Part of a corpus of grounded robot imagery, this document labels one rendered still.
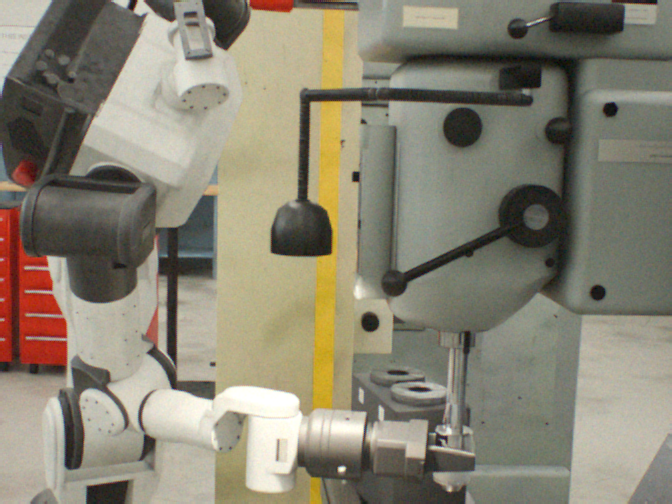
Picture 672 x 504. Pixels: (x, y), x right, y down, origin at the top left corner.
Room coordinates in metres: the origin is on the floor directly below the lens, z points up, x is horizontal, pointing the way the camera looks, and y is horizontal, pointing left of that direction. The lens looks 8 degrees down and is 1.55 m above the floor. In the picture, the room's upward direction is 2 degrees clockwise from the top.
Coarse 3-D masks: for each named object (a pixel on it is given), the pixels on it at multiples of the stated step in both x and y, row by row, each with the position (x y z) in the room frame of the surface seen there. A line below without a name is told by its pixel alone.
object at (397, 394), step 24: (360, 384) 1.51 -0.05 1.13; (384, 384) 1.48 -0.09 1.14; (408, 384) 1.45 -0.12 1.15; (432, 384) 1.45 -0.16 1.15; (360, 408) 1.50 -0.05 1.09; (384, 408) 1.39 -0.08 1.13; (408, 408) 1.36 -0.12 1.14; (432, 408) 1.37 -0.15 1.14; (384, 480) 1.38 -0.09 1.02; (432, 480) 1.36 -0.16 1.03
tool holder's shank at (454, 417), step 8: (456, 352) 1.16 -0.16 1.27; (448, 360) 1.17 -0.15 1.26; (456, 360) 1.16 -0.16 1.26; (464, 360) 1.16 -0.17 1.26; (448, 368) 1.17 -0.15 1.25; (456, 368) 1.16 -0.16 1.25; (464, 368) 1.16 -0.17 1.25; (448, 376) 1.17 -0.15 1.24; (456, 376) 1.16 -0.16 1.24; (464, 376) 1.16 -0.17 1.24; (448, 384) 1.17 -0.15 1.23; (456, 384) 1.16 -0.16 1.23; (464, 384) 1.16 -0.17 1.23; (448, 392) 1.17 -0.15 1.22; (456, 392) 1.16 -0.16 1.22; (464, 392) 1.17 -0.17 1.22; (448, 400) 1.17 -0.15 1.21; (456, 400) 1.16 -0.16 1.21; (464, 400) 1.17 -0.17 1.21; (448, 408) 1.16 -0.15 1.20; (456, 408) 1.16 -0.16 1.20; (464, 408) 1.16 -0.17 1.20; (448, 416) 1.16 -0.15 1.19; (456, 416) 1.16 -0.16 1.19; (464, 416) 1.16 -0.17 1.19; (448, 424) 1.16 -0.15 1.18; (456, 424) 1.16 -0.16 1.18; (464, 424) 1.16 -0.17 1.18
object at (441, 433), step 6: (438, 426) 1.18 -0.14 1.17; (444, 426) 1.18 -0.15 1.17; (438, 432) 1.16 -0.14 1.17; (444, 432) 1.16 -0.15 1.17; (450, 432) 1.16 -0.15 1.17; (456, 432) 1.16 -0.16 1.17; (462, 432) 1.16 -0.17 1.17; (468, 432) 1.16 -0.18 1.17; (438, 438) 1.16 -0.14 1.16; (444, 438) 1.15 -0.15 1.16; (450, 438) 1.15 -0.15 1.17; (456, 438) 1.15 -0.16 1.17; (462, 438) 1.15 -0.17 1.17; (468, 438) 1.16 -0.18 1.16
